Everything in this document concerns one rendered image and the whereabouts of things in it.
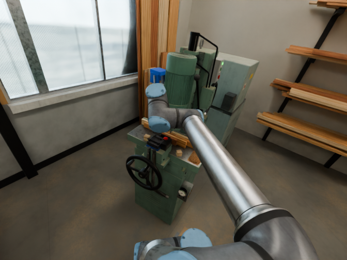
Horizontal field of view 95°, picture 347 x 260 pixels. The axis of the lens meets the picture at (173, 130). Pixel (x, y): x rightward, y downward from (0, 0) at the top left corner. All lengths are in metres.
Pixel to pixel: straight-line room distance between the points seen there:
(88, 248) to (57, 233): 0.32
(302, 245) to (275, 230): 0.03
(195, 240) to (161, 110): 0.58
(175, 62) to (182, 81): 0.11
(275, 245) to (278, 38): 2.99
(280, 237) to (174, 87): 0.84
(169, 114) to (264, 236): 0.50
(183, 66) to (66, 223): 1.71
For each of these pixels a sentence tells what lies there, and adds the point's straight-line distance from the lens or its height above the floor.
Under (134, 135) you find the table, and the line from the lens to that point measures 1.26.
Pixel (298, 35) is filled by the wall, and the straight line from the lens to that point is 3.14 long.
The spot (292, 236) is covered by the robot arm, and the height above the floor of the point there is 1.43.
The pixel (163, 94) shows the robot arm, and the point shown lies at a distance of 0.71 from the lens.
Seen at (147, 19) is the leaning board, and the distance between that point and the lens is 2.56.
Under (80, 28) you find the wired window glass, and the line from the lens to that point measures 2.24.
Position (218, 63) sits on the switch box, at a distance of 1.23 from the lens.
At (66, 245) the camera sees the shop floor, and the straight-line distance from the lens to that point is 1.88.
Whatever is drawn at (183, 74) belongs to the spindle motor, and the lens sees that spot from 0.95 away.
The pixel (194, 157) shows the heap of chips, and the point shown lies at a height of 0.93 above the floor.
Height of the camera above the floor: 1.67
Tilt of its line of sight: 35 degrees down
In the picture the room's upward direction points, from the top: 9 degrees clockwise
